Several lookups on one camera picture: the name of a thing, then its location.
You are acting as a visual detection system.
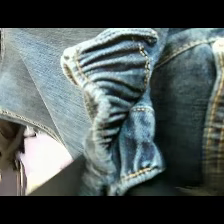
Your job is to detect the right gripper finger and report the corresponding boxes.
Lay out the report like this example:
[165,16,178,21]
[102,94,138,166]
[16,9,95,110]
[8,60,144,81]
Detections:
[29,155,86,197]

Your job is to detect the blue jeans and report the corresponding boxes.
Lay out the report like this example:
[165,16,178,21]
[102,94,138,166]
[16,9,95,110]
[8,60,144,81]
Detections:
[0,28,224,197]

